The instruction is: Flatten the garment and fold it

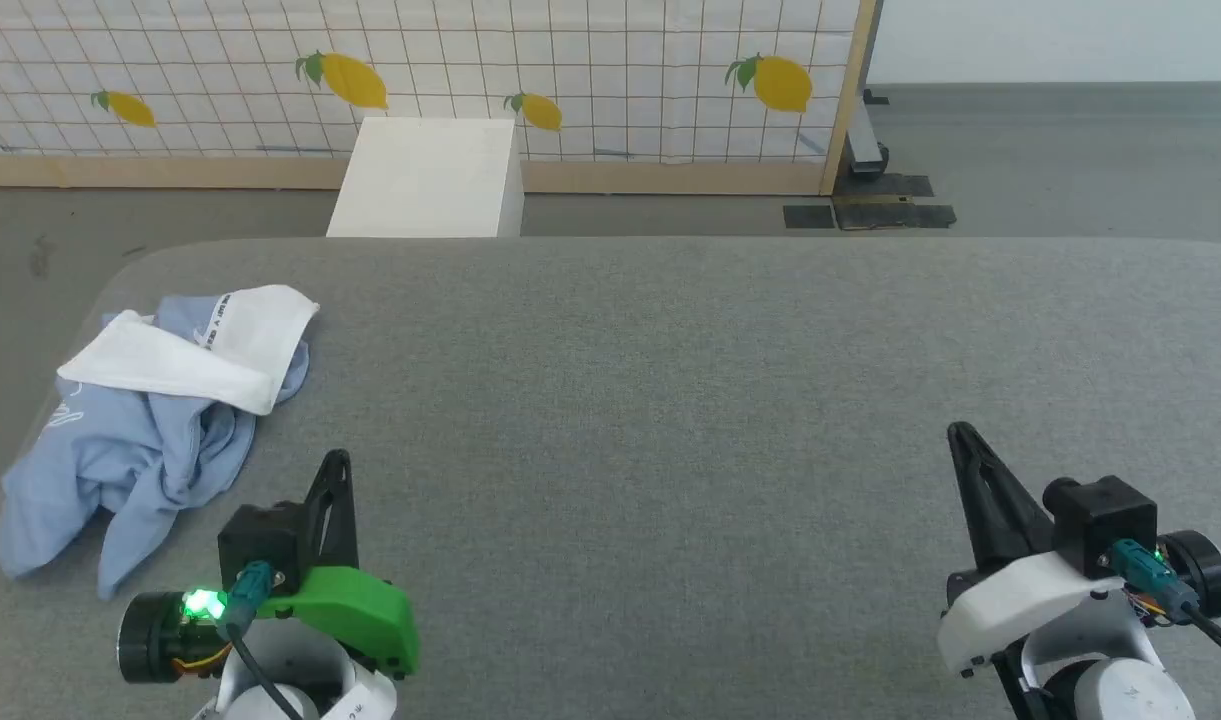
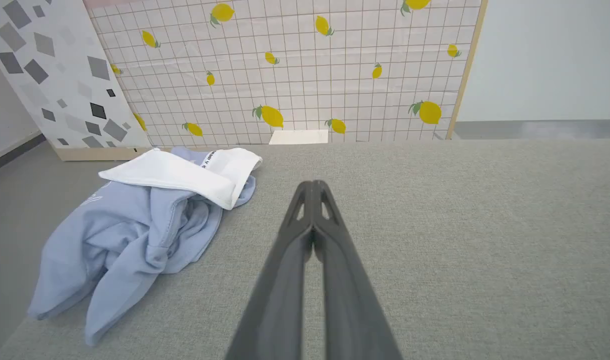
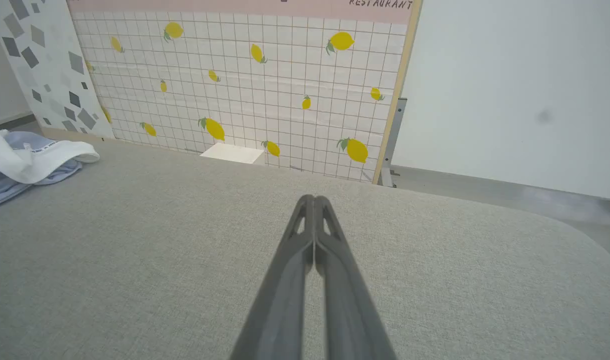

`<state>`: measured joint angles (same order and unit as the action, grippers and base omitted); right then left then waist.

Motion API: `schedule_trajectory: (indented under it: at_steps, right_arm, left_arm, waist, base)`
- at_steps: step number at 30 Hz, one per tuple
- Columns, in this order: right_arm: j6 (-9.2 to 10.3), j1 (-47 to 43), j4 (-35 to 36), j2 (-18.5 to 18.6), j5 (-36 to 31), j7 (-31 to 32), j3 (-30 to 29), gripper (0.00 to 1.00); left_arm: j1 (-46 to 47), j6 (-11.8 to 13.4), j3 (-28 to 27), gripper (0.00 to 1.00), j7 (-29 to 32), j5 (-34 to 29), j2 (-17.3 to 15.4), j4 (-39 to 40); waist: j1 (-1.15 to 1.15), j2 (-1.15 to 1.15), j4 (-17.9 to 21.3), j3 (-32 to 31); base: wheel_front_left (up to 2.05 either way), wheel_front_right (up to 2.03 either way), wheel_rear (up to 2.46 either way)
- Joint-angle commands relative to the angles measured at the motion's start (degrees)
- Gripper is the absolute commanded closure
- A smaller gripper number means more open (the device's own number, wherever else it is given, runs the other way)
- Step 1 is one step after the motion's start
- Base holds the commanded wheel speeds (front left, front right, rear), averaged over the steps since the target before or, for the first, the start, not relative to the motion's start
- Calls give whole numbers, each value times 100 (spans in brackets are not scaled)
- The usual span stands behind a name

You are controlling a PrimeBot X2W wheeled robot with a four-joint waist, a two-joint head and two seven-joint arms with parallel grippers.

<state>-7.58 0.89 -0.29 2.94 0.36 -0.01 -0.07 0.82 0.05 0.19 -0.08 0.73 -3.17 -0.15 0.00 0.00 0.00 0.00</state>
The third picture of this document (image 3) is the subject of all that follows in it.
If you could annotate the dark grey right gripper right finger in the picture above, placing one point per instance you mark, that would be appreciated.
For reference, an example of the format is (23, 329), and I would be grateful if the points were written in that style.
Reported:
(349, 315)

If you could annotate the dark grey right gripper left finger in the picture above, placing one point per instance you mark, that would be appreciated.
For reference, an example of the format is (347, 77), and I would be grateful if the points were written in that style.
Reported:
(280, 310)

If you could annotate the light blue white polo shirt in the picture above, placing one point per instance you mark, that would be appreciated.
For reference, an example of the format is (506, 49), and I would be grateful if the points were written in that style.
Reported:
(20, 160)

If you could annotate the white box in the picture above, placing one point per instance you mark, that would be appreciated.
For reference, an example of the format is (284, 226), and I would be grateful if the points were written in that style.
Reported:
(232, 152)

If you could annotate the grey metal panel stand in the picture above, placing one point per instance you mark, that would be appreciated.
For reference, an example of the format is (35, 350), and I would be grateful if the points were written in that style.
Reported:
(392, 145)

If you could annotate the lemon print grid panel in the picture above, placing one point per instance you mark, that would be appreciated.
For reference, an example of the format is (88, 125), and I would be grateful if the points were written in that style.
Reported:
(265, 90)

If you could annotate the white partition board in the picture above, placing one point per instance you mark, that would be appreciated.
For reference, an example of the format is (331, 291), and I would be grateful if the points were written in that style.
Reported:
(509, 85)

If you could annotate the white grey terrazzo panel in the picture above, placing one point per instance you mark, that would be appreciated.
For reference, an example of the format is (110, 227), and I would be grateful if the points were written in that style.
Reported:
(45, 60)

